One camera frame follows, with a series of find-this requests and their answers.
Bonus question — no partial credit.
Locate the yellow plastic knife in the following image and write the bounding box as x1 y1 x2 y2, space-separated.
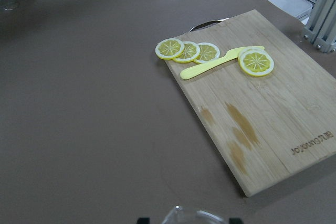
180 46 264 80

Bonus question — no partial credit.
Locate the wooden cutting board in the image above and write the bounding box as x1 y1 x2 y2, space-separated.
167 10 335 197

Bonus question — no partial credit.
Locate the lone front lemon slice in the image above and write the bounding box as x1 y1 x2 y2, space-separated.
238 47 275 77

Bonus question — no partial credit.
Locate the middle lemon slice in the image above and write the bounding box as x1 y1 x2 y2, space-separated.
173 41 201 63

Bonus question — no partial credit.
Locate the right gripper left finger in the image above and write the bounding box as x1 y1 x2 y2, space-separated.
137 217 150 224

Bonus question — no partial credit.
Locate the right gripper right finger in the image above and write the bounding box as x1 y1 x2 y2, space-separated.
229 217 242 224

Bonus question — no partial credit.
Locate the lemon slice at board end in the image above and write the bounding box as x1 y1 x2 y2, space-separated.
155 38 184 60

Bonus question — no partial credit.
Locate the clear glass cup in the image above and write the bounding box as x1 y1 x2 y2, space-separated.
160 205 226 224

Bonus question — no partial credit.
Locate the aluminium frame post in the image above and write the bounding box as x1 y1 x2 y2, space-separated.
301 0 335 53

